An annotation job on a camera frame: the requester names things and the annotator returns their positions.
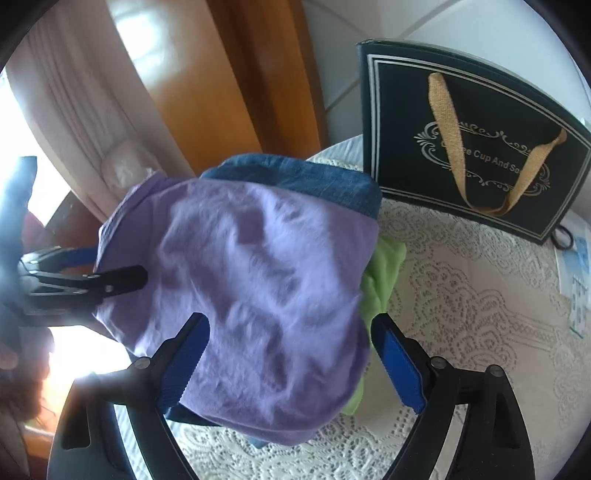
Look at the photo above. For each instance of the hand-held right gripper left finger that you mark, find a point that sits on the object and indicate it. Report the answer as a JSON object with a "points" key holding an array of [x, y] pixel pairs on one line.
{"points": [[184, 364]]}

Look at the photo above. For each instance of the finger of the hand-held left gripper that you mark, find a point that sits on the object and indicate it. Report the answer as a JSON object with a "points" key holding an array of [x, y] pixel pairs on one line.
{"points": [[122, 278], [76, 257]]}

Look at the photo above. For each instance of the small patterned packet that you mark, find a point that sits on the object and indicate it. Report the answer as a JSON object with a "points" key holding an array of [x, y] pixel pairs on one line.
{"points": [[581, 309]]}

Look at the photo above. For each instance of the purple t-shirt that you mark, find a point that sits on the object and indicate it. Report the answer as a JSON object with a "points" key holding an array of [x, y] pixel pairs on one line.
{"points": [[254, 277]]}

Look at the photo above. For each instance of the beige curtain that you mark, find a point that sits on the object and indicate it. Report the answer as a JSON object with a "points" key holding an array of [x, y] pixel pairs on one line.
{"points": [[69, 115]]}

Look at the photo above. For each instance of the person's left hand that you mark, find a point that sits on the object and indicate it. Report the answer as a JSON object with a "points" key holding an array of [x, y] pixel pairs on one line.
{"points": [[7, 357]]}

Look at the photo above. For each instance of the wooden wall trim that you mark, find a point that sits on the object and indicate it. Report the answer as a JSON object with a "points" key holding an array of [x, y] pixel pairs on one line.
{"points": [[258, 92]]}

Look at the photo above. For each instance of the black gift bag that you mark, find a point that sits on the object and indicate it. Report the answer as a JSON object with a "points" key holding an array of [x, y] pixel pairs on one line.
{"points": [[406, 138]]}

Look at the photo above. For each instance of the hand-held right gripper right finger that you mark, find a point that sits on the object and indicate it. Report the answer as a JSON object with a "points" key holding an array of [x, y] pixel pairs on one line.
{"points": [[399, 364]]}

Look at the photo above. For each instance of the blue face mask packet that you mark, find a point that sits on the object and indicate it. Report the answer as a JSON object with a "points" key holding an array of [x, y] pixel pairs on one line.
{"points": [[572, 267]]}

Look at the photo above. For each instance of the cream lace tablecloth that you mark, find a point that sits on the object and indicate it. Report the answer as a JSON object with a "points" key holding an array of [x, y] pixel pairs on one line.
{"points": [[461, 300]]}

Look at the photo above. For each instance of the folded blue denim garment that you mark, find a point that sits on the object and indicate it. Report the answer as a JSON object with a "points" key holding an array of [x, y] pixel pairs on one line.
{"points": [[300, 173]]}

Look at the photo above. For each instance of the folded green garment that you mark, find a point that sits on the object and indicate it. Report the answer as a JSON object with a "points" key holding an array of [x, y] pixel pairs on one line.
{"points": [[381, 272]]}

